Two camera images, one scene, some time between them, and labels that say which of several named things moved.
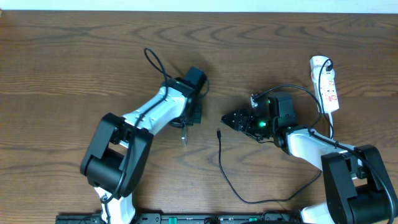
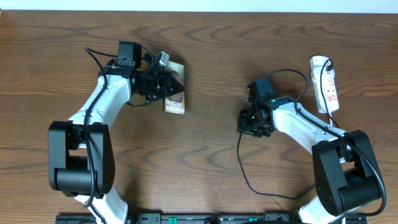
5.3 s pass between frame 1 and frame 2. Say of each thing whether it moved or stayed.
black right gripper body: stayed
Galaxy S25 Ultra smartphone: moved
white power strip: stayed
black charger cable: moved
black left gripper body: moved
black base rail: stayed
